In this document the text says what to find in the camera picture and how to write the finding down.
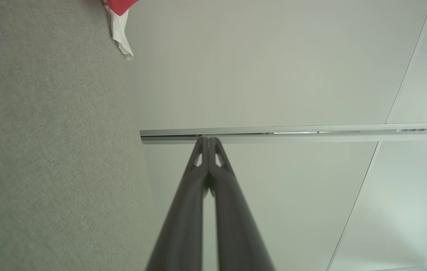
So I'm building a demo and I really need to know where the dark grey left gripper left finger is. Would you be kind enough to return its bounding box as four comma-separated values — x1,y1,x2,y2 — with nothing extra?
146,136,209,271

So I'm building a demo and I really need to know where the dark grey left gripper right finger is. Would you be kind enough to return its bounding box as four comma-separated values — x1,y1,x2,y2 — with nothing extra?
209,137,276,271

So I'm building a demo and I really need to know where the red white striped jersey shirt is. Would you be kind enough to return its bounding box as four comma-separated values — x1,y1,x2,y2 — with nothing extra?
102,0,139,61

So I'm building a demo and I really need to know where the grey metal partition post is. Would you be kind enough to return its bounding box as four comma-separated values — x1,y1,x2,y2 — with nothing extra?
140,122,427,145

